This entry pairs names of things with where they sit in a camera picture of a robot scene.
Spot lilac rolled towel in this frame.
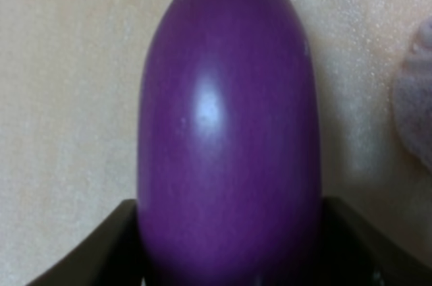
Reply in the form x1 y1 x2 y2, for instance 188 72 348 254
392 17 431 171

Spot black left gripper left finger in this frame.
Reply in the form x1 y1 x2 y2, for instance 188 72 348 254
30 199 144 286

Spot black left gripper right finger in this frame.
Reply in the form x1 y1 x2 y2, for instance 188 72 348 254
313 197 431 285

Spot purple toy eggplant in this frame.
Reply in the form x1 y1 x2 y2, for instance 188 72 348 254
138 0 321 285

